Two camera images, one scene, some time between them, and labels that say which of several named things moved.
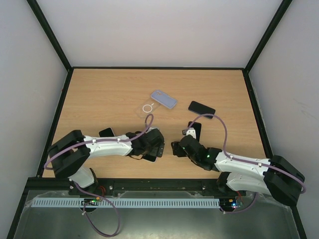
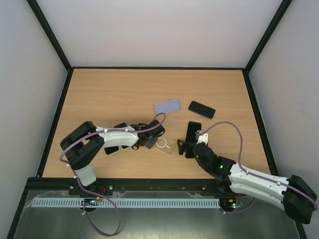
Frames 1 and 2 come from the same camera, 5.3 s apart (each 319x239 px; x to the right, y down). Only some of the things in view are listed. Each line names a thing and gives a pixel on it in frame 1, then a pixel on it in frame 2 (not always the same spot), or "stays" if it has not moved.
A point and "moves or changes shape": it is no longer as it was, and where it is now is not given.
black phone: x=197 y=127 stays
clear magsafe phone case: x=146 y=109 moves or changes shape
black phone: x=149 y=158 -> x=123 y=124
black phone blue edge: x=201 y=109 stays
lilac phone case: x=164 y=98 -> x=167 y=106
